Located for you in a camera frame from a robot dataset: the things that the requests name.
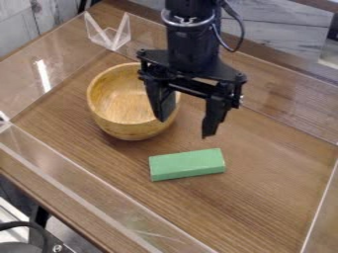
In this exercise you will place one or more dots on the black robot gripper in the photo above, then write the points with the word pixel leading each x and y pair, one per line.
pixel 190 68

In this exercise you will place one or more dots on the green rectangular block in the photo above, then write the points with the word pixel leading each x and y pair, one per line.
pixel 186 164

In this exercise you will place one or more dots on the brown wooden bowl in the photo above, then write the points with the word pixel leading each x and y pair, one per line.
pixel 120 105

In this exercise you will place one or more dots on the clear acrylic corner bracket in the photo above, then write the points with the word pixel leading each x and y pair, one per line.
pixel 108 37

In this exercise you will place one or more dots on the black table leg frame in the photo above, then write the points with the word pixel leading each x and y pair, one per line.
pixel 41 237

